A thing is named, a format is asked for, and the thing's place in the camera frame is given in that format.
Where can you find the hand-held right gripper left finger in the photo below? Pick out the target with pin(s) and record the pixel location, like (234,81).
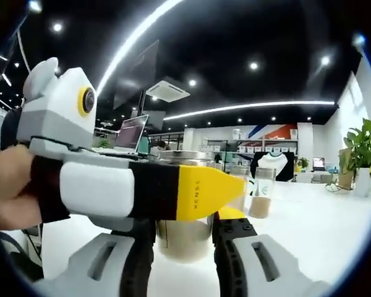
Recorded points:
(80,266)

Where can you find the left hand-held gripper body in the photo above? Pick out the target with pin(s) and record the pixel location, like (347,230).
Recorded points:
(58,117)

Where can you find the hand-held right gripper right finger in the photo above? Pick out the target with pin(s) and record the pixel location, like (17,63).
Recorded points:
(290,275)

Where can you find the tall seasoning bottle brown contents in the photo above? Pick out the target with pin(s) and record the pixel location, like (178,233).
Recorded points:
(261,207)

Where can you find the small clear seasoning bottle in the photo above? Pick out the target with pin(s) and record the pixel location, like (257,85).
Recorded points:
(185,236)

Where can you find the person's left hand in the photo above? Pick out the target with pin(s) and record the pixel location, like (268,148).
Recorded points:
(12,185)

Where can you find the small green plant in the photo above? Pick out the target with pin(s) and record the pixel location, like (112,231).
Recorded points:
(103,143)
(303,162)

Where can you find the teal object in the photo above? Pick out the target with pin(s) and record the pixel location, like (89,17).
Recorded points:
(144,144)

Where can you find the silver laptop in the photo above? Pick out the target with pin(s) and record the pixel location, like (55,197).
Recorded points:
(131,133)

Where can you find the hanging black screen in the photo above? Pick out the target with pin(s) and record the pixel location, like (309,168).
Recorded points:
(139,77)

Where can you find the black monitor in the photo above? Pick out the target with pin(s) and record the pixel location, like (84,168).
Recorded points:
(156,119)

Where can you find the curved ceiling light strip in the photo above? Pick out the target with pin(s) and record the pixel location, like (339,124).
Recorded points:
(126,52)
(250,106)

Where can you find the black and white shirt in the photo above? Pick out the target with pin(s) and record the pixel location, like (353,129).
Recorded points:
(273,164)

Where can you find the ceiling air conditioner vent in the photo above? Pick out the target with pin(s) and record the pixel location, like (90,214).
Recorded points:
(168,91)

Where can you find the small open laptop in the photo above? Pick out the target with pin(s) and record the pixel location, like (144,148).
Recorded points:
(319,163)

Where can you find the white plant pot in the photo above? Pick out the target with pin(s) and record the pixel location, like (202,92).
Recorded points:
(363,182)

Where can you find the brown paper bag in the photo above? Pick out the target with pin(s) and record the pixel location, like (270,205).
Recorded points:
(346,167)

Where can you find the row of white storage bins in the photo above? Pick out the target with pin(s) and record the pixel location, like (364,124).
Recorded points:
(266,149)

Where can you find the white storage shelf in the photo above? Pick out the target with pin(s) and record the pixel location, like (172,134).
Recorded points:
(250,143)

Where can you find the large green plant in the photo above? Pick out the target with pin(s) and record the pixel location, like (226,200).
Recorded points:
(365,139)

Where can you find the round ceiling spotlights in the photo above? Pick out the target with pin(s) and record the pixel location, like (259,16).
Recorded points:
(253,65)

